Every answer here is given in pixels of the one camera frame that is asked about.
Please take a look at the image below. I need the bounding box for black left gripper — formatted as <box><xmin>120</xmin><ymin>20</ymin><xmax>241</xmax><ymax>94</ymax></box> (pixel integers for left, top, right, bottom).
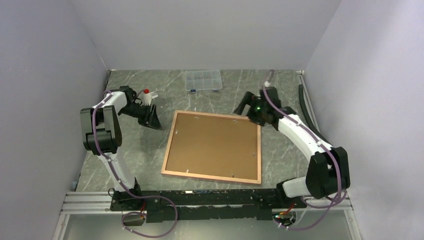
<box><xmin>119</xmin><ymin>103</ymin><xmax>163</xmax><ymax>130</ymax></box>

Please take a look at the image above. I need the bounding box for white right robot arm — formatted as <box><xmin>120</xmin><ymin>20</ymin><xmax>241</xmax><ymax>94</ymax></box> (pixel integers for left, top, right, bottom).
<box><xmin>234</xmin><ymin>86</ymin><xmax>350</xmax><ymax>208</ymax></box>

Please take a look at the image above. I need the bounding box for brown frame backing board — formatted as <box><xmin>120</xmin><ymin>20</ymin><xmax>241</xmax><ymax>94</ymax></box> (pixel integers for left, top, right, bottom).
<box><xmin>164</xmin><ymin>112</ymin><xmax>259</xmax><ymax>181</ymax></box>

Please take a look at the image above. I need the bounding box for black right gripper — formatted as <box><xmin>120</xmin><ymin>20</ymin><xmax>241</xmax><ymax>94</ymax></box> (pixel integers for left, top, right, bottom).
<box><xmin>233</xmin><ymin>91</ymin><xmax>268</xmax><ymax>127</ymax></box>

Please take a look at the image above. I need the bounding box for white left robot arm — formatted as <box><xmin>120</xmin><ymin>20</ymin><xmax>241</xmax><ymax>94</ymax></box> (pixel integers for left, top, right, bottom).
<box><xmin>80</xmin><ymin>85</ymin><xmax>162</xmax><ymax>210</ymax></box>

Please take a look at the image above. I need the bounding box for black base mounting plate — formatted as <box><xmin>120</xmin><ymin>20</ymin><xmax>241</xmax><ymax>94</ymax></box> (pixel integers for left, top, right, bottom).
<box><xmin>108</xmin><ymin>188</ymin><xmax>306</xmax><ymax>223</ymax></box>

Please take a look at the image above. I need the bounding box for black corrugated hose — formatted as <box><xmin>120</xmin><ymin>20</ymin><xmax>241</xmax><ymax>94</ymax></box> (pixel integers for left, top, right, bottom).
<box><xmin>298</xmin><ymin>83</ymin><xmax>332</xmax><ymax>143</ymax></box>

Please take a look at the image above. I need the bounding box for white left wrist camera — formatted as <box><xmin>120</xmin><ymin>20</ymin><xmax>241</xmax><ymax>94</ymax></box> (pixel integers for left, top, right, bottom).
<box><xmin>136</xmin><ymin>88</ymin><xmax>158</xmax><ymax>106</ymax></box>

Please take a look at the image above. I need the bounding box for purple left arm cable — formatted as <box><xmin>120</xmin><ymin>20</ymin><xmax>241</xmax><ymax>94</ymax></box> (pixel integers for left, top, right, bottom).
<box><xmin>92</xmin><ymin>89</ymin><xmax>180</xmax><ymax>240</ymax></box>

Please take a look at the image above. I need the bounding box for clear plastic compartment box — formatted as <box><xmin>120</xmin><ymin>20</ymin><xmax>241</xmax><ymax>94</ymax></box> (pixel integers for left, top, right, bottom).
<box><xmin>184</xmin><ymin>69</ymin><xmax>223</xmax><ymax>93</ymax></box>

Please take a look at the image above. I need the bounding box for aluminium rail frame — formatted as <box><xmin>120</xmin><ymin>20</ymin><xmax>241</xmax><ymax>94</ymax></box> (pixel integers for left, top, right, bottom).
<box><xmin>52</xmin><ymin>69</ymin><xmax>363</xmax><ymax>240</ymax></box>

